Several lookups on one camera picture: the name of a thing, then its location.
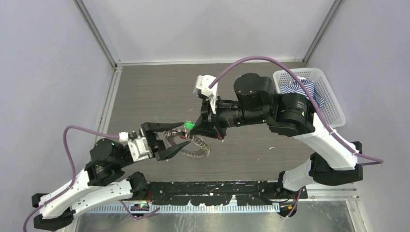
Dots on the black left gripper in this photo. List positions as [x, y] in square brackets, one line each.
[158, 146]

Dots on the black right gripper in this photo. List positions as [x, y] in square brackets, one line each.
[208, 124]

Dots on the green key tag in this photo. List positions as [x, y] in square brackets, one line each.
[189, 125]

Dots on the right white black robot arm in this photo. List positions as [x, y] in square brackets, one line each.
[332, 163]

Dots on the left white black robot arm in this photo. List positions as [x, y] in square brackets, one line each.
[100, 181]

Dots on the white plastic basket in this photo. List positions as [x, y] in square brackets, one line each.
[317, 85]

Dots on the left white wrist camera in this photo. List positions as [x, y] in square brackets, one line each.
[137, 144]

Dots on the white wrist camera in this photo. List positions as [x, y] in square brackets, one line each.
[137, 144]
[202, 90]

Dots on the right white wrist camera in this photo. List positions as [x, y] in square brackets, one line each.
[202, 90]

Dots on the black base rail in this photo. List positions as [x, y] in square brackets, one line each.
[214, 193]

